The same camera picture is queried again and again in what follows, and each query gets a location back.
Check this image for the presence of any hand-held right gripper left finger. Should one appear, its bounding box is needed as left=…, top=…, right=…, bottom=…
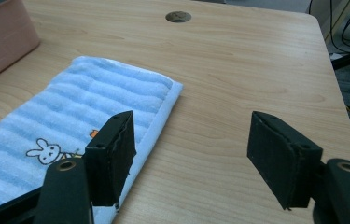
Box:
left=82, top=110, right=137, bottom=207

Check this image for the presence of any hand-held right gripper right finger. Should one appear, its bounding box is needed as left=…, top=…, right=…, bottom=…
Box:
left=246, top=110, right=324, bottom=211

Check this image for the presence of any blue striped towel with rabbit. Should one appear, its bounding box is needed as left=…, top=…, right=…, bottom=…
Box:
left=0, top=55, right=184, bottom=224

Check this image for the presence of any pink box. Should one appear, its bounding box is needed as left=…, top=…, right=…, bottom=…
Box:
left=0, top=0, right=41, bottom=90

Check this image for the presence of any black cable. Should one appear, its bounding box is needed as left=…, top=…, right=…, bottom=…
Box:
left=329, top=0, right=350, bottom=54

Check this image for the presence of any round cable grommet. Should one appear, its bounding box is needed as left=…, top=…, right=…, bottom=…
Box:
left=164, top=10, right=192, bottom=23

